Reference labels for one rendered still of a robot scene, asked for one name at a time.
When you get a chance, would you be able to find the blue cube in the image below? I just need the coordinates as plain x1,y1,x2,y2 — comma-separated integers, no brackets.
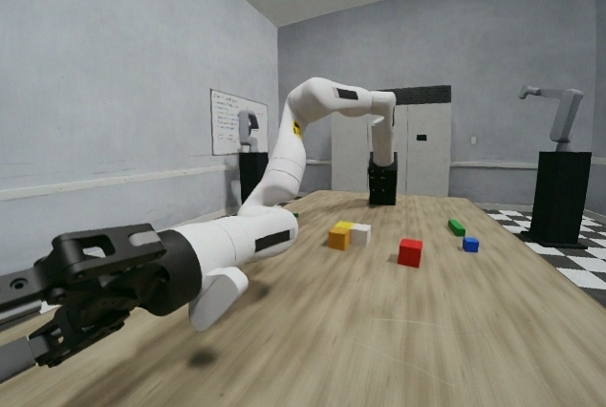
462,238,479,252

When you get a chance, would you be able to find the green rectangular block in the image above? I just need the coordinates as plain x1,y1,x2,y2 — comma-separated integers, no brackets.
448,220,465,237

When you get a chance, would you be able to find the red square block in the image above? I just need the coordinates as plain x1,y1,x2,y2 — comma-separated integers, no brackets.
398,238,422,268

